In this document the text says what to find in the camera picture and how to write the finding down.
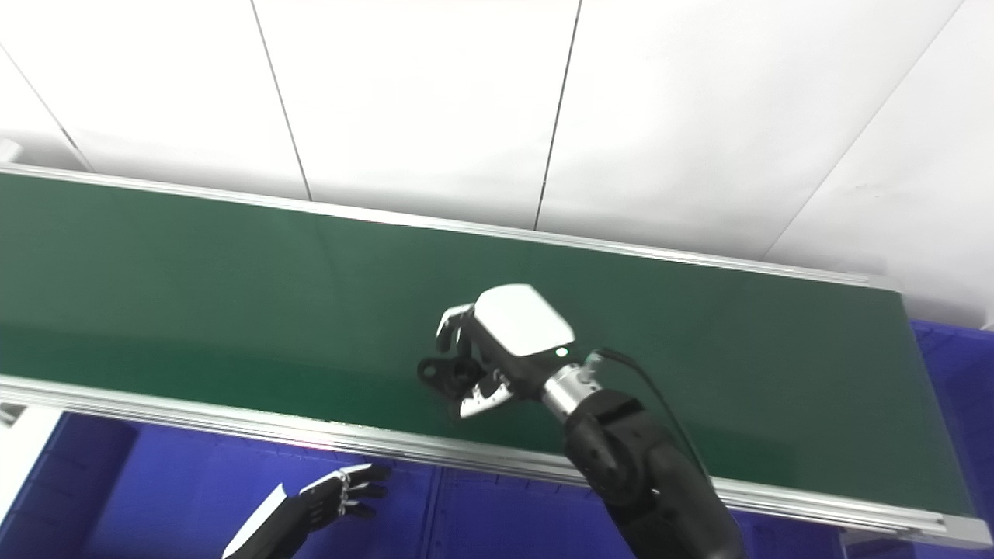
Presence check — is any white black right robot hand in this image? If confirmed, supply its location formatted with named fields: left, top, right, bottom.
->
left=435, top=284, right=577, bottom=420

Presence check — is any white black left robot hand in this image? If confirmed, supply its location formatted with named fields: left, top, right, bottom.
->
left=223, top=464, right=391, bottom=559

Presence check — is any black flanged metal part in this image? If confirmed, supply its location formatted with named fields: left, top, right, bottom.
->
left=417, top=353, right=482, bottom=401

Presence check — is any blue plastic bin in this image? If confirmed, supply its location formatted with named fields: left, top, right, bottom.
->
left=427, top=466, right=843, bottom=559
left=909, top=318, right=994, bottom=559
left=0, top=411, right=443, bottom=559

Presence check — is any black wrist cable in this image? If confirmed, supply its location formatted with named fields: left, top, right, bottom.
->
left=586, top=348, right=711, bottom=482

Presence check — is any green conveyor belt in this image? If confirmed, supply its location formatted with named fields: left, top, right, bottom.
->
left=0, top=163, right=994, bottom=548
left=0, top=172, right=971, bottom=517

